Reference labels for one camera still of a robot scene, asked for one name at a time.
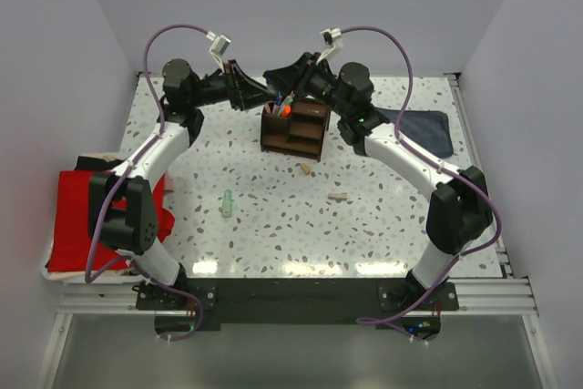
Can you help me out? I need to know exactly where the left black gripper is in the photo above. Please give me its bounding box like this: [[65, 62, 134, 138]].
[[189, 60, 276, 112]]

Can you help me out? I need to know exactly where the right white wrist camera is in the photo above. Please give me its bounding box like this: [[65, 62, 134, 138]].
[[316, 27, 343, 64]]

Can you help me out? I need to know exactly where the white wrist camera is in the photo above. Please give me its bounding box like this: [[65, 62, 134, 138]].
[[206, 31, 231, 71], [316, 27, 343, 64]]

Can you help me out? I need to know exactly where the dark blue folded towel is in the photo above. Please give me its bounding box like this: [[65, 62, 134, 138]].
[[353, 106, 455, 159]]

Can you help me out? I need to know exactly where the purple cable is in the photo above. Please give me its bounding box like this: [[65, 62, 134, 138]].
[[341, 26, 505, 340], [85, 24, 210, 343]]

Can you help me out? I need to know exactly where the orange black highlighter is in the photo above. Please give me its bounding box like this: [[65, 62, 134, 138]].
[[281, 106, 292, 118]]

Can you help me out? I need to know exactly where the white tray with cloths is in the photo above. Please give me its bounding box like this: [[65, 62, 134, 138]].
[[39, 154, 138, 288]]

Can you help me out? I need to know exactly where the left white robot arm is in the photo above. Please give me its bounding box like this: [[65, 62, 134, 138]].
[[85, 59, 276, 309]]

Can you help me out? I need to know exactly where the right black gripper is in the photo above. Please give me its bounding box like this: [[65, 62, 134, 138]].
[[264, 53, 350, 118]]

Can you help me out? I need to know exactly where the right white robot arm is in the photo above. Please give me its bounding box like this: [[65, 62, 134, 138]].
[[263, 53, 493, 310]]

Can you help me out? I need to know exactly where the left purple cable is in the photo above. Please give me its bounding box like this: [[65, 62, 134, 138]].
[[85, 24, 210, 343]]

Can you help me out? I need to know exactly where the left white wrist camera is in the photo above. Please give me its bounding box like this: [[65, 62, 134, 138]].
[[206, 31, 231, 71]]

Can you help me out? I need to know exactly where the red cloth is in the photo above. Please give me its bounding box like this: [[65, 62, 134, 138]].
[[47, 170, 175, 273]]

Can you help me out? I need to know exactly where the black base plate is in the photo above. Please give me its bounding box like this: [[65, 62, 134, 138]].
[[135, 270, 459, 332]]

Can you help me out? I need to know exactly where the light green stapler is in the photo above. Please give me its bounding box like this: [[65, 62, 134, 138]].
[[221, 189, 233, 218]]

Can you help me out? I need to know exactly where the brown wooden desk organizer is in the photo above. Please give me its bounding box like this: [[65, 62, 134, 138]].
[[260, 98, 331, 161]]

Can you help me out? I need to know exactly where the wooden clothespin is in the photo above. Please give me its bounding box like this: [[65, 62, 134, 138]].
[[328, 193, 348, 201]]

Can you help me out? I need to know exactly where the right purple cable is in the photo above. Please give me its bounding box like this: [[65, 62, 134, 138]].
[[341, 26, 505, 340]]

